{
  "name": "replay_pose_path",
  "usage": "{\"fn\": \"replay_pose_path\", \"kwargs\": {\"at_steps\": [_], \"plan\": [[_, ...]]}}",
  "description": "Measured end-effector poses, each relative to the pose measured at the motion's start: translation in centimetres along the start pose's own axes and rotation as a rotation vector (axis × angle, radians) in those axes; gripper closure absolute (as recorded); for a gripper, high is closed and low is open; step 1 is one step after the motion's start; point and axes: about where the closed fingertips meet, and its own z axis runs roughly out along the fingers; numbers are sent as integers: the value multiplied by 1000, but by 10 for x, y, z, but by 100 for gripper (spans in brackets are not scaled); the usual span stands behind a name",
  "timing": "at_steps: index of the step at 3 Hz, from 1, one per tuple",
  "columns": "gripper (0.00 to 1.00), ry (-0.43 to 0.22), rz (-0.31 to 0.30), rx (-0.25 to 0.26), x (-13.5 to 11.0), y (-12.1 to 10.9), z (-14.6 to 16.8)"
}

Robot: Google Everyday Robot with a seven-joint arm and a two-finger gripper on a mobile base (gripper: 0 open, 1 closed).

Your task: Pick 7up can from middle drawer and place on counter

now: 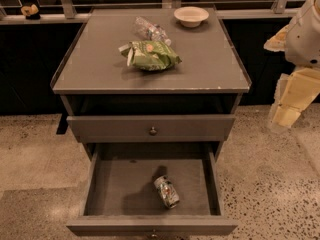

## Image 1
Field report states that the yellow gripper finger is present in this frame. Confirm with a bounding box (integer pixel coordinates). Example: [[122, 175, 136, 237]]
[[267, 67, 320, 133], [263, 25, 288, 52]]

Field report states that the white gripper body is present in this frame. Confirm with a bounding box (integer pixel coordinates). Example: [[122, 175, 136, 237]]
[[285, 0, 320, 68]]

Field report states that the green 7up can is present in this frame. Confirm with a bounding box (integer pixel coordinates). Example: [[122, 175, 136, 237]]
[[154, 175, 180, 209]]

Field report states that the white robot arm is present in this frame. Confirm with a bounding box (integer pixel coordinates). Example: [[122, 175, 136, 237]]
[[264, 0, 320, 133]]

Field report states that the grey drawer cabinet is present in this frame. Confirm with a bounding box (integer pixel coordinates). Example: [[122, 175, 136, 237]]
[[49, 6, 252, 162]]

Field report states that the round top drawer knob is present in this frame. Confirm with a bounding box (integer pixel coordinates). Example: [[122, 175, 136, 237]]
[[149, 127, 158, 136]]

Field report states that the open grey middle drawer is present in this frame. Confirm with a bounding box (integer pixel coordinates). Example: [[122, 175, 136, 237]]
[[67, 143, 237, 240]]

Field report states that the grey top drawer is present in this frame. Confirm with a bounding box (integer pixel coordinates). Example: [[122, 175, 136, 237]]
[[67, 114, 235, 143]]

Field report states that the white paper bowl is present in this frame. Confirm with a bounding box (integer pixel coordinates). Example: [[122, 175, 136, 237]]
[[174, 6, 209, 28]]

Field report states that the green chip bag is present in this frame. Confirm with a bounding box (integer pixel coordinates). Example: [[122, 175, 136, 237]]
[[119, 41, 182, 71]]

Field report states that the clear plastic water bottle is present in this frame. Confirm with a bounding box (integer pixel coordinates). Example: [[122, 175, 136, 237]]
[[133, 16, 171, 46]]

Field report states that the small yellow black object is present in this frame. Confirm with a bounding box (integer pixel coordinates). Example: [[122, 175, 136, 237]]
[[21, 4, 41, 20]]

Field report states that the metal railing frame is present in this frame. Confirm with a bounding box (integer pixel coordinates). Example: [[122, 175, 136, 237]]
[[0, 0, 320, 26]]

